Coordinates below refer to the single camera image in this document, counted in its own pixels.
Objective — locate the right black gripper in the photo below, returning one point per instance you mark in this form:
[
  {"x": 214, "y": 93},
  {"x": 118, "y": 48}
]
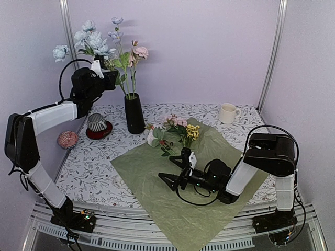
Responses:
[{"x": 183, "y": 177}]

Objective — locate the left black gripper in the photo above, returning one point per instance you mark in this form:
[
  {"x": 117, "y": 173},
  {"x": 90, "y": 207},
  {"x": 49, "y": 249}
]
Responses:
[{"x": 111, "y": 79}]

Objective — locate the deep pink peony stem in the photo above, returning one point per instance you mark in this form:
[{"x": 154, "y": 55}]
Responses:
[{"x": 177, "y": 125}]

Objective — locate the yellow daisy sprig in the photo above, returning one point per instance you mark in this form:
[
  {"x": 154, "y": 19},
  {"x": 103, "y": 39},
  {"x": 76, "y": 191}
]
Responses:
[{"x": 190, "y": 134}]

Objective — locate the pale pink peony stem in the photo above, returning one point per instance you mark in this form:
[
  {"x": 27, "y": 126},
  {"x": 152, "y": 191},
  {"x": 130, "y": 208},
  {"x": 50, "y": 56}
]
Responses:
[{"x": 156, "y": 138}]

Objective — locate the white rose stem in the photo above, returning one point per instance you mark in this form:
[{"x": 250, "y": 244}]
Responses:
[{"x": 119, "y": 78}]

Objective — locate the small blue flower stem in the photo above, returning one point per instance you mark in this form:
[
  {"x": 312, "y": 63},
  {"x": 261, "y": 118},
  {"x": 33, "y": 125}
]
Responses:
[{"x": 123, "y": 57}]

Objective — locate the light blue hydrangea stem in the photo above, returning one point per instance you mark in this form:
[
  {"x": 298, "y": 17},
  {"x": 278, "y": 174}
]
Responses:
[{"x": 89, "y": 41}]

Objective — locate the pink rose stem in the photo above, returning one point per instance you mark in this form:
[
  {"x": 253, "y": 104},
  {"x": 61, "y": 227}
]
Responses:
[{"x": 137, "y": 53}]

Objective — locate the green and peach wrapping paper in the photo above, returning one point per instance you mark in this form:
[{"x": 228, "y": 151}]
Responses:
[{"x": 188, "y": 220}]

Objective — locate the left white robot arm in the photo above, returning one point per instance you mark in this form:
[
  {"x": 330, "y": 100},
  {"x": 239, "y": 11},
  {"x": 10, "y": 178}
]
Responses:
[{"x": 21, "y": 146}]

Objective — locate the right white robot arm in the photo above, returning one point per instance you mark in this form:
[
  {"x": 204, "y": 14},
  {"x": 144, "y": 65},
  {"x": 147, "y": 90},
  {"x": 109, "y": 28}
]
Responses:
[{"x": 271, "y": 153}]

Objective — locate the black cylindrical vase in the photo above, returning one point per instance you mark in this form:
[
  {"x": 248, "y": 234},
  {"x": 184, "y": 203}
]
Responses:
[{"x": 134, "y": 114}]

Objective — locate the striped black white cup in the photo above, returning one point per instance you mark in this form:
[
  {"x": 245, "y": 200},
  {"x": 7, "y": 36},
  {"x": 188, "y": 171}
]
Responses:
[{"x": 96, "y": 122}]

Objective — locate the red round coaster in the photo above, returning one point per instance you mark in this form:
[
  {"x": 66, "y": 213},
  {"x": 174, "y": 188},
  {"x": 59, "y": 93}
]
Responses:
[{"x": 100, "y": 134}]

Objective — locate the pink patterned ball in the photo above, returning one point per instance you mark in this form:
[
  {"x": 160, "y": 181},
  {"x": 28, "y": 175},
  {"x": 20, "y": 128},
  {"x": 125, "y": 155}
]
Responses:
[{"x": 67, "y": 140}]

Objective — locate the cream ceramic mug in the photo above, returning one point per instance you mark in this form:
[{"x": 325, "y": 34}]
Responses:
[{"x": 228, "y": 113}]

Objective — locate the floral patterned tablecloth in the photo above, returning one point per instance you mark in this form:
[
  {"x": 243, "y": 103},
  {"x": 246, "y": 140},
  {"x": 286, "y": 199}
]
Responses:
[{"x": 87, "y": 174}]

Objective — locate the left aluminium frame post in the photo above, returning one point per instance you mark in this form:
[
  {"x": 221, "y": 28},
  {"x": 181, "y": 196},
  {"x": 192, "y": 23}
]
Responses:
[{"x": 65, "y": 14}]

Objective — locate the aluminium frame post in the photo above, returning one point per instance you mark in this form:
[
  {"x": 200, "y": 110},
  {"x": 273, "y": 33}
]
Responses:
[
  {"x": 280, "y": 23},
  {"x": 65, "y": 14}
]

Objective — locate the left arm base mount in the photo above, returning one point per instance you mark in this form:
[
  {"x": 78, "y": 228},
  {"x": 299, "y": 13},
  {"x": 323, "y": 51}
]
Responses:
[{"x": 65, "y": 216}]

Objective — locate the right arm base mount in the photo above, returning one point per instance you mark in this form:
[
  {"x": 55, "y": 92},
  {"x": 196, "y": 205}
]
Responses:
[{"x": 275, "y": 221}]

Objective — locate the right aluminium frame post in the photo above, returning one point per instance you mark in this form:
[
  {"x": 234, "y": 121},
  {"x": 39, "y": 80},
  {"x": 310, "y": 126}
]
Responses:
[{"x": 280, "y": 23}]

